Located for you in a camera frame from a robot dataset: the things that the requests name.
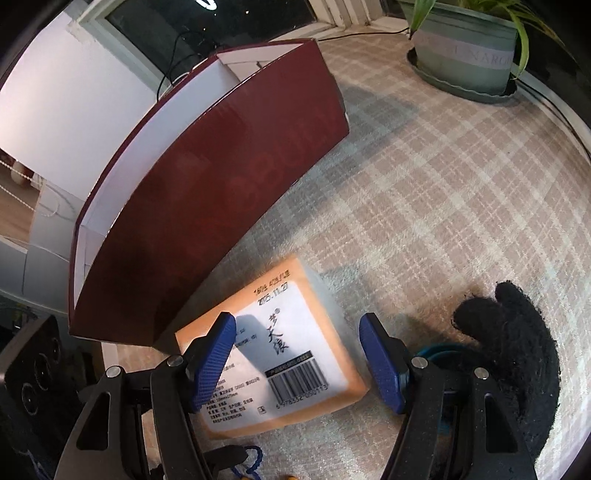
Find black knit hat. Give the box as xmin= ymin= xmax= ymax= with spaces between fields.
xmin=452 ymin=281 xmax=561 ymax=460

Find checked beige rug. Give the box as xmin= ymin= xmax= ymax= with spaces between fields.
xmin=172 ymin=35 xmax=590 ymax=479

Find potted spider plant grey pot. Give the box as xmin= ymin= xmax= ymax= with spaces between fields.
xmin=397 ymin=0 xmax=574 ymax=105

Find teal blue soft item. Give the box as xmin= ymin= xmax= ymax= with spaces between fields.
xmin=418 ymin=343 xmax=481 ymax=438

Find black camera device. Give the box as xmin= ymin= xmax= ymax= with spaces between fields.
xmin=1 ymin=315 xmax=62 ymax=452

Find black power cable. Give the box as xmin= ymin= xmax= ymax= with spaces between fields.
xmin=155 ymin=25 xmax=412 ymax=100

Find dark red storage box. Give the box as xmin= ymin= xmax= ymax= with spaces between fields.
xmin=68 ymin=39 xmax=349 ymax=346

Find orange earplugs blue cord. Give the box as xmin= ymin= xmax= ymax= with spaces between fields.
xmin=227 ymin=444 xmax=297 ymax=480

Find orange tissue pack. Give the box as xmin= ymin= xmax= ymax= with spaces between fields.
xmin=175 ymin=256 xmax=370 ymax=439

